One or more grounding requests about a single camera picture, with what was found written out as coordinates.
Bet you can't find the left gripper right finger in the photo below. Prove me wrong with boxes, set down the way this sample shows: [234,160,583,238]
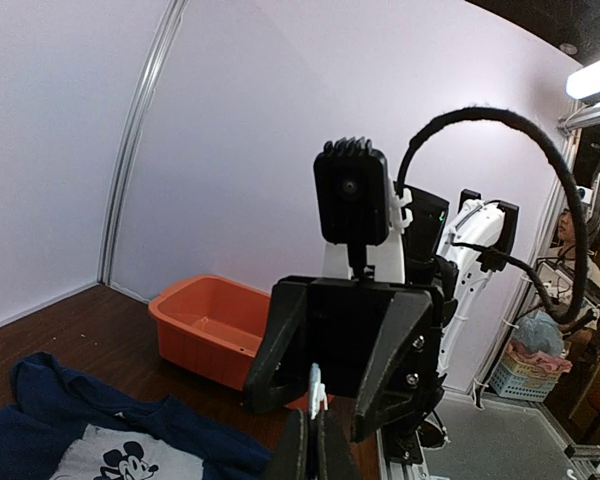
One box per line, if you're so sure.
[315,410,362,480]

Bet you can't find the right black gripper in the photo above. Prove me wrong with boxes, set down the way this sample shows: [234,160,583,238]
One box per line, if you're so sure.
[244,276,445,442]

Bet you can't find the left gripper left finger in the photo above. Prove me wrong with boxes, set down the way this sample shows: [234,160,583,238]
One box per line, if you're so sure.
[269,409,316,480]

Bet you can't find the portrait round brooch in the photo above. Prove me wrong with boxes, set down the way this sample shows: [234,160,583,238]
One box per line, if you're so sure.
[308,363,328,420]

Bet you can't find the navy white clothing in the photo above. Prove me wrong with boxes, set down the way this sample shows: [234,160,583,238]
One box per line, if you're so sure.
[0,352,271,479]

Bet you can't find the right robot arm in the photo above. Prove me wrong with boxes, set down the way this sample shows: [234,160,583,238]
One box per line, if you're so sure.
[244,188,518,442]

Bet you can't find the orange plastic bin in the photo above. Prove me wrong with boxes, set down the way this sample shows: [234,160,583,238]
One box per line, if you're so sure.
[148,274,336,411]

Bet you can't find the white plastic basket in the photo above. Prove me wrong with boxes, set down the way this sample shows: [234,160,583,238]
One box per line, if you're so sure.
[489,343,572,403]

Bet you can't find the person in background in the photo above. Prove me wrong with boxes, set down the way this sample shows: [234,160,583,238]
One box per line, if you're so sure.
[554,209,600,289]

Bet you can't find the ceiling light bar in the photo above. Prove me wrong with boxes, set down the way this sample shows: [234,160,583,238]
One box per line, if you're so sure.
[565,60,600,103]

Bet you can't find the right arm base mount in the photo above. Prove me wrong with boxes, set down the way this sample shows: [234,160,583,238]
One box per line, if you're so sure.
[381,411,450,466]

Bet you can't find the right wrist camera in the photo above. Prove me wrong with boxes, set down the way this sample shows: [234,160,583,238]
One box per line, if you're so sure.
[312,136,414,281]

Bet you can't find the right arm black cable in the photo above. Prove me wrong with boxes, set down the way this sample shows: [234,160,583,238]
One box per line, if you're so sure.
[397,103,591,324]

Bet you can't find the external camera on stand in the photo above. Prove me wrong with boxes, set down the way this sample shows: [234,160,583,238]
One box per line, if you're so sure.
[576,185,593,206]

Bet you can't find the right aluminium frame post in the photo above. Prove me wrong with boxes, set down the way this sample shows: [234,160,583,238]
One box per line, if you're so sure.
[97,0,189,287]

